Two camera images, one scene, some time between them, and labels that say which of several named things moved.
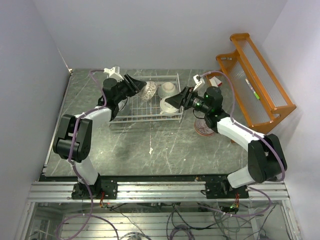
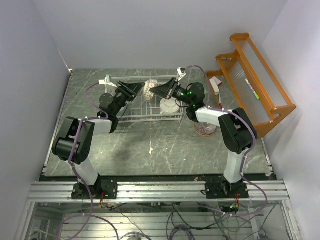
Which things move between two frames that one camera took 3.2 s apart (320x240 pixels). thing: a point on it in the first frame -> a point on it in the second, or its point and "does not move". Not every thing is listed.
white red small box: (215, 82) does not move
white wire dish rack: (149, 106) does not move
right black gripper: (176, 100) -> (163, 90)
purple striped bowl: (201, 127) does not move
